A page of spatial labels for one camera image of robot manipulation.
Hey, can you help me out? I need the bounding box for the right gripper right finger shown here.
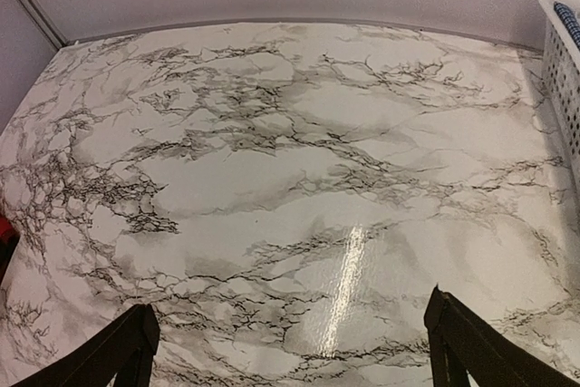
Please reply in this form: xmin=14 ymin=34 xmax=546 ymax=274
xmin=423 ymin=287 xmax=578 ymax=386

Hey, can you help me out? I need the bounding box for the aluminium table edge rail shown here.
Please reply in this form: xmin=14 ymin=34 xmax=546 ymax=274
xmin=58 ymin=18 xmax=545 ymax=55

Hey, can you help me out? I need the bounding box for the red black plaid shirt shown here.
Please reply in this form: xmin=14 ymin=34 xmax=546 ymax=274
xmin=0 ymin=216 xmax=20 ymax=283

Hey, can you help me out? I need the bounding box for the left aluminium corner post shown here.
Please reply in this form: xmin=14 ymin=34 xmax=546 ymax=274
xmin=17 ymin=0 xmax=68 ymax=50

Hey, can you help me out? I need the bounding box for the blue white checked shirt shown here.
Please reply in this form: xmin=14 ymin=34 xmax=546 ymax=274
xmin=554 ymin=2 xmax=580 ymax=48

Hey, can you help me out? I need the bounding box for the white plastic basket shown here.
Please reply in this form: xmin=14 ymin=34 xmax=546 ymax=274
xmin=538 ymin=0 xmax=579 ymax=184

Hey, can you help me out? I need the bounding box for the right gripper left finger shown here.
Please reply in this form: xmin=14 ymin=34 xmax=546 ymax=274
xmin=18 ymin=304 xmax=160 ymax=386

